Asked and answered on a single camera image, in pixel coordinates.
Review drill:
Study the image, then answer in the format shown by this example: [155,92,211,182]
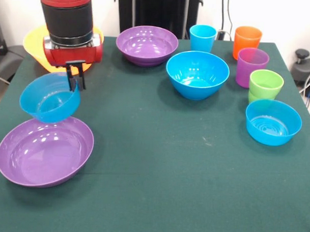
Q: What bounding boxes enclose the black power strip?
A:
[216,29,234,41]

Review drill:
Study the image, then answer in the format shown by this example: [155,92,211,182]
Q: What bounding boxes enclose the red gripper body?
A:
[42,31,104,69]

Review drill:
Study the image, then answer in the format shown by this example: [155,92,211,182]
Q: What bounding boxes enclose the orange cup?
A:
[232,25,264,62]

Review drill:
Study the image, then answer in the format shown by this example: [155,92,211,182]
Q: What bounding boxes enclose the dark green tablecloth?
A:
[0,33,310,232]

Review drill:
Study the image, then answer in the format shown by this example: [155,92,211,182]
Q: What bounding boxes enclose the purple bowl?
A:
[0,113,95,190]
[115,24,180,68]

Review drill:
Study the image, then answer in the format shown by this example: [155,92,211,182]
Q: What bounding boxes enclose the grey cable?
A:
[220,0,226,31]

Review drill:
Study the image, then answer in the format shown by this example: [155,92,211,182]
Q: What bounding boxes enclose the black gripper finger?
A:
[65,64,78,93]
[76,64,88,91]

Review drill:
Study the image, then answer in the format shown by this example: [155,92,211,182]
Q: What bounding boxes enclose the purple cup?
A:
[235,47,270,90]

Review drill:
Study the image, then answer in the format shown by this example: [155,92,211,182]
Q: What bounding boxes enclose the black electronic device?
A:
[0,10,10,57]

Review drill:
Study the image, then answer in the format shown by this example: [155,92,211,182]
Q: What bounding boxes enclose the small blue bowl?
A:
[244,98,304,148]
[18,71,82,125]

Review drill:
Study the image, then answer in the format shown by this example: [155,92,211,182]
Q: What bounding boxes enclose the blue cup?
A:
[189,23,217,54]

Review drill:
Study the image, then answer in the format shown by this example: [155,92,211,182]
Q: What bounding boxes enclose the black knobbed equipment base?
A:
[290,48,310,84]

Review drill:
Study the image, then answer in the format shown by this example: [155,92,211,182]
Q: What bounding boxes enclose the yellow bowl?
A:
[21,23,105,76]

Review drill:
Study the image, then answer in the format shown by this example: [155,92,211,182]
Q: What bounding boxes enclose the green cup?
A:
[248,69,285,101]
[248,90,261,104]

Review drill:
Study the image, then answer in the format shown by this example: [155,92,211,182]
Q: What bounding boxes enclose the large deep blue bowl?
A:
[165,49,231,102]

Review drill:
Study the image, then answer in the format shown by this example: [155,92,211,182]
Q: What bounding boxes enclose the black cable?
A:
[224,0,235,32]

